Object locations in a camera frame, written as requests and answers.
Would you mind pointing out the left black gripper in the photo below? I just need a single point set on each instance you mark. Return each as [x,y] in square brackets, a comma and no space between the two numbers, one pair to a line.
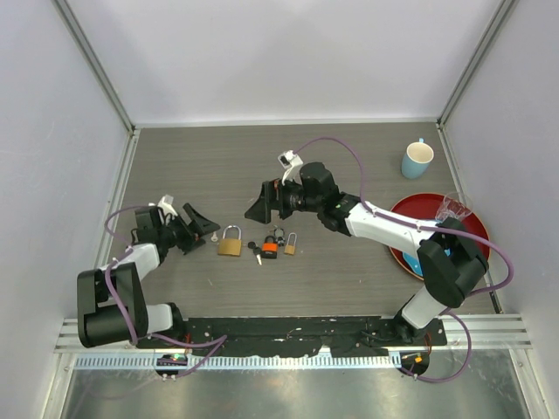
[191,241]

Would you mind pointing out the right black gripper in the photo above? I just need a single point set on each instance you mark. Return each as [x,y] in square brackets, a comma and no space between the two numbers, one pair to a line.
[272,198]

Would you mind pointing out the large brass padlock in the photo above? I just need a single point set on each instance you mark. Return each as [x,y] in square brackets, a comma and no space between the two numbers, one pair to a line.
[230,244]

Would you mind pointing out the orange black padlock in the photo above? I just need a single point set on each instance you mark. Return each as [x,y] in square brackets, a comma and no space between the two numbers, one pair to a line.
[269,248]

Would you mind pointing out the small brass padlock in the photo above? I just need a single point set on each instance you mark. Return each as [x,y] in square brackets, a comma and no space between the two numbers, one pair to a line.
[290,244]

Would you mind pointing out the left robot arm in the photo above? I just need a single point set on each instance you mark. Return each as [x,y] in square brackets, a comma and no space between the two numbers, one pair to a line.
[110,300]

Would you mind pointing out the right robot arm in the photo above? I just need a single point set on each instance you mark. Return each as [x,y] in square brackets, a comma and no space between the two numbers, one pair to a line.
[452,263]

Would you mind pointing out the blue dotted plate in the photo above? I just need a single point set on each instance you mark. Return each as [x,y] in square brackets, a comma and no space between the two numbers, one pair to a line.
[413,264]

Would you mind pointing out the light blue mug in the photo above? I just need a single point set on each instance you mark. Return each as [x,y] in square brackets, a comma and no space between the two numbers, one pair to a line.
[417,159]

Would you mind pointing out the red round tray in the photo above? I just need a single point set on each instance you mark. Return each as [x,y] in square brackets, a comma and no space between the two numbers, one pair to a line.
[424,206]

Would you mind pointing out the clear drinking glass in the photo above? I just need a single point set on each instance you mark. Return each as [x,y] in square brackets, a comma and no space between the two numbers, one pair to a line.
[456,205]

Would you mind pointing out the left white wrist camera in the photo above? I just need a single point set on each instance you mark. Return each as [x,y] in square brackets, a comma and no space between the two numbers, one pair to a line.
[165,204]

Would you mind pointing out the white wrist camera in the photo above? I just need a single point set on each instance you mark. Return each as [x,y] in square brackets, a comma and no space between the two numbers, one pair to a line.
[165,204]
[291,163]

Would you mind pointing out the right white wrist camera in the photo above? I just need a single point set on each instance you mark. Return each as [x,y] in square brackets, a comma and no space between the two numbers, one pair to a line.
[291,163]

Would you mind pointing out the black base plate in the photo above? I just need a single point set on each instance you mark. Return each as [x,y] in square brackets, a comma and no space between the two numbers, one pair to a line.
[295,337]

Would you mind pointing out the white slotted cable duct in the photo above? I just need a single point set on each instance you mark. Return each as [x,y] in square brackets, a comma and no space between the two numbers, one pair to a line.
[162,361]

